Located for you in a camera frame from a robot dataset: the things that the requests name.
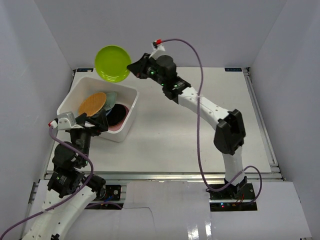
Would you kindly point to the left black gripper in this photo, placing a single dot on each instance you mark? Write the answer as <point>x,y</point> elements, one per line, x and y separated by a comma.
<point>92,122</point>

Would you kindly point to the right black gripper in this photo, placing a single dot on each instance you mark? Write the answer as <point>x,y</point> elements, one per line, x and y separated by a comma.
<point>139,68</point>

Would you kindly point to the pink round plate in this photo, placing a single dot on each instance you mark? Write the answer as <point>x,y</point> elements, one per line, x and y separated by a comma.
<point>117,127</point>

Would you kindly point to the black round plate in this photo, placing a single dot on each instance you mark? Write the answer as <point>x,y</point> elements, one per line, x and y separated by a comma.
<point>117,114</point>

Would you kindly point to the woven bamboo round plate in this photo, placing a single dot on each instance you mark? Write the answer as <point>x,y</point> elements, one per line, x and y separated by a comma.
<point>92,104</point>

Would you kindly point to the celadon divided oval plate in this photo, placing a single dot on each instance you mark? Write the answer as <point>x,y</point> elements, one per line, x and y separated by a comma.
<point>111,98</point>

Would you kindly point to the lime green round plate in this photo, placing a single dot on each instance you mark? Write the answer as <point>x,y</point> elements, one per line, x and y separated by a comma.
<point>111,63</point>

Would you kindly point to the white plastic bin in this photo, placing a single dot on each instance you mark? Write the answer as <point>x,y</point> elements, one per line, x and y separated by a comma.
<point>87,86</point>

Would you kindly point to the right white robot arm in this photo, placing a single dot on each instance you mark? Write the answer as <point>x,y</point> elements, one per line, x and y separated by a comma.
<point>228,125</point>

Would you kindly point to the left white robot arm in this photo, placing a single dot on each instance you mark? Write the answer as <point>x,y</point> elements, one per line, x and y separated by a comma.
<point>69,190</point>

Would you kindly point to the left blue table label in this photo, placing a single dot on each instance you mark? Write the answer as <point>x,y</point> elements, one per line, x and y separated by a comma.
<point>84,70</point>

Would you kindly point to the blue table label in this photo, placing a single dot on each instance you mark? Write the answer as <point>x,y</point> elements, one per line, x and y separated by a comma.
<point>233,69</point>
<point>84,70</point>

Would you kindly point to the right blue table label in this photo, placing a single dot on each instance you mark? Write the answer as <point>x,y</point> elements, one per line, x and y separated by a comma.
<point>233,69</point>

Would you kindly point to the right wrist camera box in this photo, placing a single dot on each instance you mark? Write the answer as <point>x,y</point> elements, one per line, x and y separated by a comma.
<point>158,49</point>

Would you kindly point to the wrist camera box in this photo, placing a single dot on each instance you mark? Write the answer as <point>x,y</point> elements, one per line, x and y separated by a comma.
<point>158,49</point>
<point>64,121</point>

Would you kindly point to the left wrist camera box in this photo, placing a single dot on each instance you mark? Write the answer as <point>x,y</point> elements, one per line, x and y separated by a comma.
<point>64,121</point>

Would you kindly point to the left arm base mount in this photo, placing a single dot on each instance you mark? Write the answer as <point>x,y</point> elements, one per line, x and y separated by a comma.
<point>105,193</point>

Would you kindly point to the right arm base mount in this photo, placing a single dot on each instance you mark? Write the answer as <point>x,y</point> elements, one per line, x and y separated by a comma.
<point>224,201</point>

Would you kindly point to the aluminium table frame rail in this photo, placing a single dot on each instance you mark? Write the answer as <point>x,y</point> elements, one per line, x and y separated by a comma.
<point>275,172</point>

